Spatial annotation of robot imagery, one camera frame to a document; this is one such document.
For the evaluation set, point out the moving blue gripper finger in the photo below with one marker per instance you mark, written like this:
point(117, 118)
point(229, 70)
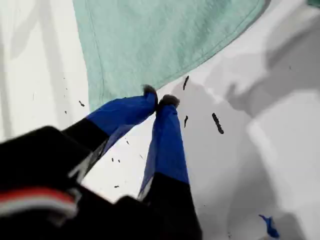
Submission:
point(122, 112)

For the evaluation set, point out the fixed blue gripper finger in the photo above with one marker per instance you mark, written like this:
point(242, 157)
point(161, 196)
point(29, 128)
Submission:
point(167, 140)

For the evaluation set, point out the pale green T-shirt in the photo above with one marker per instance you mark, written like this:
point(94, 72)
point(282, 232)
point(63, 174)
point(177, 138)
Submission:
point(150, 37)

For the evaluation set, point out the small blue tape scrap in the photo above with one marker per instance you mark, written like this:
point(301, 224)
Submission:
point(271, 227)

